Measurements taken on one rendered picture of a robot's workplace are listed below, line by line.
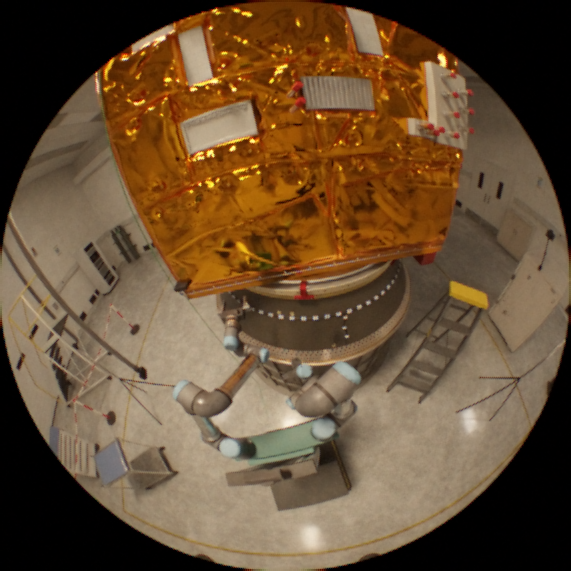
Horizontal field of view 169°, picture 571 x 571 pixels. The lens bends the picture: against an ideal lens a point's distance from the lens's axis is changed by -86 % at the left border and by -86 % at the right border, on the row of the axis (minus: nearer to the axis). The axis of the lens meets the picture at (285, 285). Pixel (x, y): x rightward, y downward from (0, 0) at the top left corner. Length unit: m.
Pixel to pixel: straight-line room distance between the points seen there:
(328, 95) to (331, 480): 2.31
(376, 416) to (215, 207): 2.63
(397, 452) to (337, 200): 2.65
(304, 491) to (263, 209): 1.92
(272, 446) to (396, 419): 1.80
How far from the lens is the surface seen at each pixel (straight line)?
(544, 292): 3.72
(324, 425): 1.05
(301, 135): 0.87
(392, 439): 2.71
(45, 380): 7.35
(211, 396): 0.82
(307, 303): 1.29
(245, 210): 0.92
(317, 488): 1.77
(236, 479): 0.86
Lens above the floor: 2.56
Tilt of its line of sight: 43 degrees down
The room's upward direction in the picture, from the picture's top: 13 degrees counter-clockwise
